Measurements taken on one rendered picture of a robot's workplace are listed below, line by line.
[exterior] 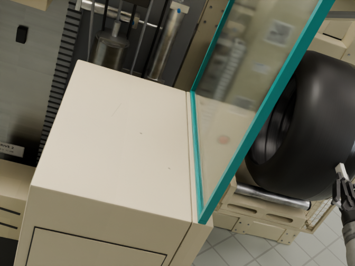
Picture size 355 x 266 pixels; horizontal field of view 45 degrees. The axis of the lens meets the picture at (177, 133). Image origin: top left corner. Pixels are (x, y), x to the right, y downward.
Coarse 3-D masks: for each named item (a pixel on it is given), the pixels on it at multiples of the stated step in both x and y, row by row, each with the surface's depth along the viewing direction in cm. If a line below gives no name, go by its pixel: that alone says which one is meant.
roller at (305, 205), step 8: (240, 184) 168; (248, 184) 170; (240, 192) 168; (248, 192) 168; (256, 192) 169; (264, 192) 170; (272, 192) 171; (272, 200) 171; (280, 200) 171; (288, 200) 172; (296, 200) 173; (304, 208) 174
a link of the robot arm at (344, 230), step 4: (348, 224) 126; (352, 224) 124; (344, 228) 127; (348, 228) 125; (352, 228) 124; (344, 232) 126; (348, 232) 124; (352, 232) 123; (344, 236) 125; (348, 236) 124; (352, 236) 122; (344, 240) 125; (348, 240) 123
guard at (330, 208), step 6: (354, 180) 231; (312, 204) 243; (216, 210) 244; (318, 210) 246; (330, 210) 245; (324, 216) 248; (318, 222) 251; (300, 228) 255; (306, 228) 255; (312, 228) 256
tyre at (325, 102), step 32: (320, 64) 149; (352, 64) 160; (288, 96) 192; (320, 96) 142; (352, 96) 145; (288, 128) 148; (320, 128) 140; (352, 128) 142; (256, 160) 186; (288, 160) 147; (320, 160) 144; (352, 160) 145; (288, 192) 158; (320, 192) 154
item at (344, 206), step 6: (342, 204) 131; (348, 204) 132; (354, 204) 133; (342, 210) 131; (348, 210) 130; (354, 210) 128; (342, 216) 130; (348, 216) 128; (354, 216) 126; (342, 222) 130; (348, 222) 127
